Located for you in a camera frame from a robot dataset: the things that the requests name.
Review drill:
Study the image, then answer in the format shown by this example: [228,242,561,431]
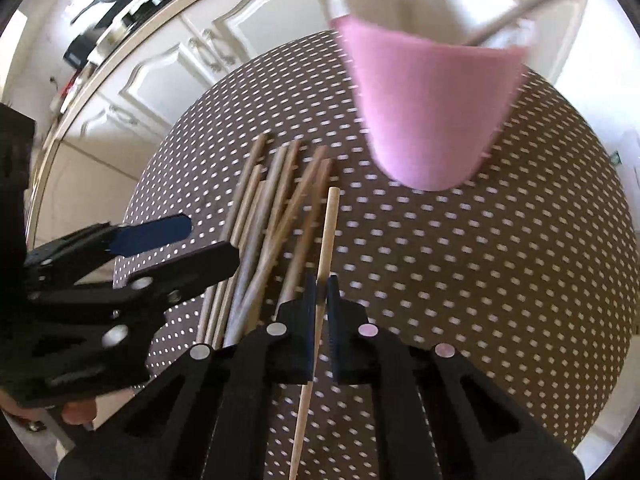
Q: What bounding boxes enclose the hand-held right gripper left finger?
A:
[55,274,321,480]

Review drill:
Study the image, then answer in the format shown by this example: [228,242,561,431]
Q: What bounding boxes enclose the person's left hand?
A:
[60,397,98,427]

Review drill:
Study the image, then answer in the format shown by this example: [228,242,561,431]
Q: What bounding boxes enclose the plain cream cabinet panel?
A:
[30,139,167,252]

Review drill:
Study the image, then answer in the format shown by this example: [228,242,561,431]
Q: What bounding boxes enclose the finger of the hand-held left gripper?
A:
[0,241,242,409]
[22,213,194,292]

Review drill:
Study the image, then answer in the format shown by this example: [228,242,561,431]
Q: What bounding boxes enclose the white kitchen cabinets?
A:
[22,0,287,241]

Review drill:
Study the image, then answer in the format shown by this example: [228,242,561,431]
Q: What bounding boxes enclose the metal drawer handle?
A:
[107,104,142,124]

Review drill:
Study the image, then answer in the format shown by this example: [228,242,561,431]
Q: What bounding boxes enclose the large cream cabinet door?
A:
[181,0,352,77]

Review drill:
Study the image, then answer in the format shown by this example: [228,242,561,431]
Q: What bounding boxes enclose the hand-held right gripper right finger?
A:
[326,274,585,480]

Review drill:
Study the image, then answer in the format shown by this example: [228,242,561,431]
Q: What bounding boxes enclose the light wooden chopstick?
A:
[288,186,342,480]

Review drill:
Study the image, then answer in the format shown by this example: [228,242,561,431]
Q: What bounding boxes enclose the narrow cream cabinet door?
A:
[119,39,217,127]

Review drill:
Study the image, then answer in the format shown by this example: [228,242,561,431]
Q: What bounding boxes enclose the cream drawer front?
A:
[64,91,167,152]

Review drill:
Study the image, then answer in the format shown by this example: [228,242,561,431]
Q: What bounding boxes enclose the metal cabinet door handle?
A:
[202,29,227,69]
[192,39,221,75]

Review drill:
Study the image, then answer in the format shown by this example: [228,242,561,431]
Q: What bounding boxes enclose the bunch of wooden chopsticks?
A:
[195,132,334,352]

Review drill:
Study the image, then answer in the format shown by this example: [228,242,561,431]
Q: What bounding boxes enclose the pink cup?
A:
[327,0,539,193]

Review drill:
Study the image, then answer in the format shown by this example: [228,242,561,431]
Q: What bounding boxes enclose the black kitchen appliance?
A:
[62,34,107,69]

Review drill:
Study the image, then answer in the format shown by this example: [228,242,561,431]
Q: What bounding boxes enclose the pale chopstick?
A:
[465,0,597,47]

